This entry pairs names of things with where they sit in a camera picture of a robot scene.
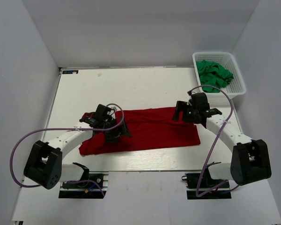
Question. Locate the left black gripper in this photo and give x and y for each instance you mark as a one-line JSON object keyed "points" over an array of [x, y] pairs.
{"points": [[122, 130]]}

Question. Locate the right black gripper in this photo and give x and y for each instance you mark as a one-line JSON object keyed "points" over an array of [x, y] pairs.
{"points": [[181, 106]]}

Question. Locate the red t-shirt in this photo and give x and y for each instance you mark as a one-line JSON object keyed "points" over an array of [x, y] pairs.
{"points": [[150, 129]]}

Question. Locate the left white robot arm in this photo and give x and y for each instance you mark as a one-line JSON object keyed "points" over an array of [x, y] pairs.
{"points": [[44, 165]]}

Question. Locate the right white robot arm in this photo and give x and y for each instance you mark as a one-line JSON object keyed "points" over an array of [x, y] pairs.
{"points": [[250, 159]]}

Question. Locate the green t-shirt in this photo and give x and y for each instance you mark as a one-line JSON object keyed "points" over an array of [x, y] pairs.
{"points": [[212, 74]]}

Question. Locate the white plastic basket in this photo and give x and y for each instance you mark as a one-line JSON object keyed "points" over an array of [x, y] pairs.
{"points": [[226, 59]]}

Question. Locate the blue label sticker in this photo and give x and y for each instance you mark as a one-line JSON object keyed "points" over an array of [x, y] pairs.
{"points": [[70, 72]]}

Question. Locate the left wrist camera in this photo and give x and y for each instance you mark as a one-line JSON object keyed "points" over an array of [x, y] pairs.
{"points": [[103, 113]]}

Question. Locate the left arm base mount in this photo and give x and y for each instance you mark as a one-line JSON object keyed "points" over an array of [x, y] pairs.
{"points": [[94, 188]]}

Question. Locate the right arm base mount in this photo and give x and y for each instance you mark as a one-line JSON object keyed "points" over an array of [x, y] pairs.
{"points": [[191, 179]]}

